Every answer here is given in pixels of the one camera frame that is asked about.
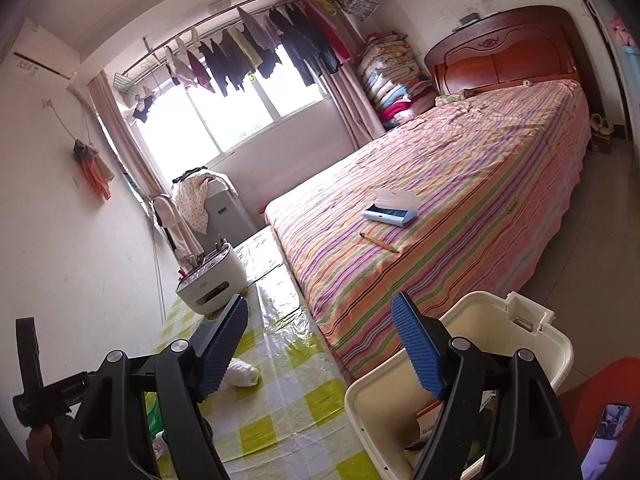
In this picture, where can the bed with striped sheet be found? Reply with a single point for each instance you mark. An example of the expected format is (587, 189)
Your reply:
(475, 170)

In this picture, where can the green snack packet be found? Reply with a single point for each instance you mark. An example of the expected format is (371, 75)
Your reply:
(152, 415)

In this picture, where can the person's left hand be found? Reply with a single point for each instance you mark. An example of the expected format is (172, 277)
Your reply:
(39, 447)

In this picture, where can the metal clothes rail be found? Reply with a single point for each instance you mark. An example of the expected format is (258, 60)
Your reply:
(200, 27)

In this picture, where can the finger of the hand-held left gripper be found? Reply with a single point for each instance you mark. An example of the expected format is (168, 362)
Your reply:
(29, 355)

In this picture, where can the white and red medicine box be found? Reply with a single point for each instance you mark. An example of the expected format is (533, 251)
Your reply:
(429, 420)

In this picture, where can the white tissue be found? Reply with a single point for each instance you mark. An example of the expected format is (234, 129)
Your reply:
(244, 374)

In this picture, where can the smartphone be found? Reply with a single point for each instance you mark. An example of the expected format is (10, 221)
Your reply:
(607, 440)

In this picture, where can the blue pencil case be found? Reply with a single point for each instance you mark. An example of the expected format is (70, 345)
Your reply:
(387, 216)

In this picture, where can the stack of folded quilts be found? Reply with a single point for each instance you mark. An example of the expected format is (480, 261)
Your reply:
(395, 85)

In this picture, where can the green patterned cloth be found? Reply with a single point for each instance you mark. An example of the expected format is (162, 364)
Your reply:
(450, 99)

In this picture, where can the wooden bed headboard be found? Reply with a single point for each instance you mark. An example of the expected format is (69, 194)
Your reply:
(510, 50)

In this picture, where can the orange and grey hanging cloth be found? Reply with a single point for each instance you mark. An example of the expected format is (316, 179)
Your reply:
(95, 172)

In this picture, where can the green checked tablecloth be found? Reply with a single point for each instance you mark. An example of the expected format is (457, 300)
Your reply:
(280, 410)

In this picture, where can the window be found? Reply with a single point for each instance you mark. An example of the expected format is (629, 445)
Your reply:
(240, 120)

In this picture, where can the small grey box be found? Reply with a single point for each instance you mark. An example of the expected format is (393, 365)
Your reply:
(470, 19)

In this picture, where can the yellow pencil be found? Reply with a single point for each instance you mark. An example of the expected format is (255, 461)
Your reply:
(380, 243)

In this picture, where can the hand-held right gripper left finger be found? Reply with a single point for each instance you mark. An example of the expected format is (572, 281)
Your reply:
(222, 345)

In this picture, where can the small cardboard box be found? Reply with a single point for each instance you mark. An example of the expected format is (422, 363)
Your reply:
(602, 144)

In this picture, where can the white appliance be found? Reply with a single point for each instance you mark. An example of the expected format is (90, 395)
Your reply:
(227, 220)

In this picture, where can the beige curtain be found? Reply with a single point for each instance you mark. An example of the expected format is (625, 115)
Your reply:
(125, 145)
(352, 110)

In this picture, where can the white plastic bin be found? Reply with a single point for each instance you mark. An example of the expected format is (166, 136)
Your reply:
(475, 330)

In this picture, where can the white air conditioner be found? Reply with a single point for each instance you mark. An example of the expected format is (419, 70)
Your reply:
(35, 45)

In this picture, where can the white hanging garment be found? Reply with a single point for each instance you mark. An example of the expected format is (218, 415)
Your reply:
(177, 230)

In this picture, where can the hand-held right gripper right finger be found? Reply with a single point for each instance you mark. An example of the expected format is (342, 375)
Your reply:
(420, 350)

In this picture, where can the dotted cloth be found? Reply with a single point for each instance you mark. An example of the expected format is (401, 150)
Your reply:
(195, 205)

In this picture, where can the white desktop organizer box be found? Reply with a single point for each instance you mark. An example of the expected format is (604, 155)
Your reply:
(215, 280)

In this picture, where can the pair of beige slippers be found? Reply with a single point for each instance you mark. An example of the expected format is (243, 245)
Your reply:
(601, 125)

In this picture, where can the row of hanging clothes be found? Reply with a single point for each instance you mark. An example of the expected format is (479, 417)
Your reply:
(280, 45)

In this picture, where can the red stool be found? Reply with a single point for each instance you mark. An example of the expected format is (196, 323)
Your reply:
(600, 385)

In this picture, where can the dark garment on hanger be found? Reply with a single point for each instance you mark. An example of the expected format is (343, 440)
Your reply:
(142, 110)

